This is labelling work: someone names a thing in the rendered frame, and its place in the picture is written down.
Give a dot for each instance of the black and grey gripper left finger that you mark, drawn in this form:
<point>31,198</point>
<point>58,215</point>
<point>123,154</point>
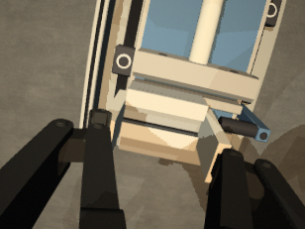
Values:
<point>29,179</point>

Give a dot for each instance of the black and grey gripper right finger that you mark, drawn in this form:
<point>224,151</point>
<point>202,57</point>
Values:
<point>274,204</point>

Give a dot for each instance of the beige slotted block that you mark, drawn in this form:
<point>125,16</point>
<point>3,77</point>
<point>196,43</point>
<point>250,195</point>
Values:
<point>163,115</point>

